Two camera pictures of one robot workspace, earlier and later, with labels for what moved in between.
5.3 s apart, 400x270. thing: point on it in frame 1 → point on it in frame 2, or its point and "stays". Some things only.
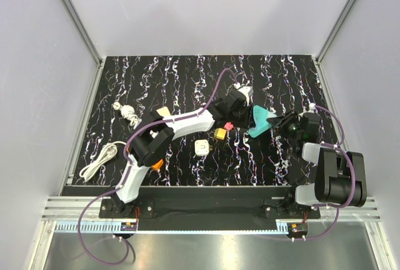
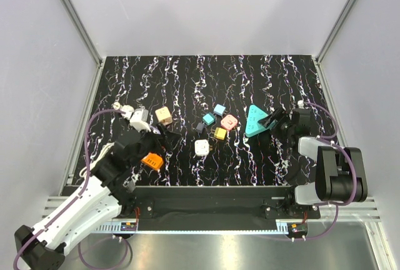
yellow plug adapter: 220,133 stays
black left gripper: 248,121 → 166,140
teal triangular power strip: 260,117 stays
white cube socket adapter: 202,147 stays
